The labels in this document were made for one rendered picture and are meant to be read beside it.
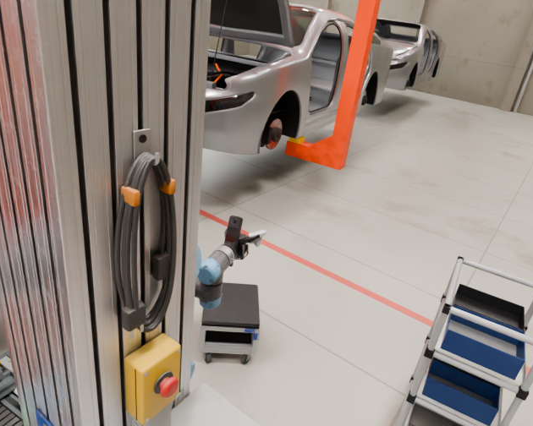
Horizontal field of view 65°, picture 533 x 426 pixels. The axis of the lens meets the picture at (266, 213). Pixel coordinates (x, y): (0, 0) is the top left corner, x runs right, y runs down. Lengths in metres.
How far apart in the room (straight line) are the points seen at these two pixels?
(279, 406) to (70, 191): 2.20
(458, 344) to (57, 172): 1.80
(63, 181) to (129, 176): 0.09
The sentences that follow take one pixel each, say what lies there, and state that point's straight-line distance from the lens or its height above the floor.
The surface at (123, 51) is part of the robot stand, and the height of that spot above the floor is 1.95.
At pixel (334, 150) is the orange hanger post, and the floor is 0.72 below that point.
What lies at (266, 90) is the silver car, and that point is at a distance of 3.88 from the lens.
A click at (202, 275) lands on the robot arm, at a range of 1.39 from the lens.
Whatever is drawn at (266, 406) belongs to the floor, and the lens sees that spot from 2.61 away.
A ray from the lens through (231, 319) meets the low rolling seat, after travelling 2.56.
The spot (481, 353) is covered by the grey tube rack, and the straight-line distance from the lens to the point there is 2.07.
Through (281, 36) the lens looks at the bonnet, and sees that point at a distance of 4.43.
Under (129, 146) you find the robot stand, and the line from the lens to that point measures 0.60.
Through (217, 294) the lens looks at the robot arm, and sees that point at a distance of 1.46.
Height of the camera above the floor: 2.02
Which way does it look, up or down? 26 degrees down
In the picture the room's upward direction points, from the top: 8 degrees clockwise
